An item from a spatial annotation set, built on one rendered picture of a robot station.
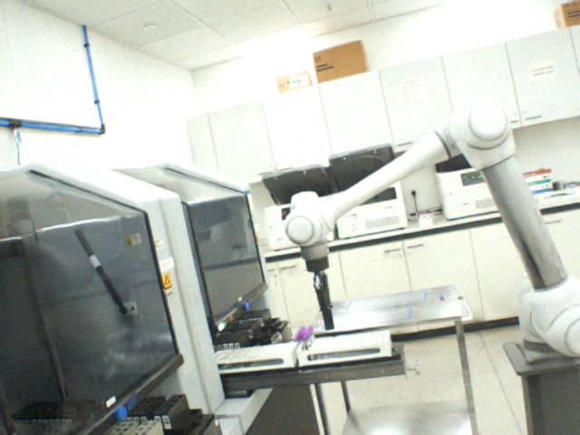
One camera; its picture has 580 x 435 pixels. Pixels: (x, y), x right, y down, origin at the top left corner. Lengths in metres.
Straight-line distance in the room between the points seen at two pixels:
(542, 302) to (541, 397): 0.40
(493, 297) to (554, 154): 1.40
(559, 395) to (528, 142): 3.10
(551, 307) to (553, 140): 3.26
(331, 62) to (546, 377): 3.21
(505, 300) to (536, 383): 2.33
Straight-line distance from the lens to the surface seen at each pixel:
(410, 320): 1.86
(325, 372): 1.59
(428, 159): 1.51
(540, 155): 4.57
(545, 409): 1.75
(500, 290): 3.98
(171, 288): 1.44
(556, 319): 1.44
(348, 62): 4.24
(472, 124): 1.30
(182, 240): 1.55
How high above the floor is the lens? 1.38
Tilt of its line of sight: 3 degrees down
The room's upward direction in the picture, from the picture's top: 12 degrees counter-clockwise
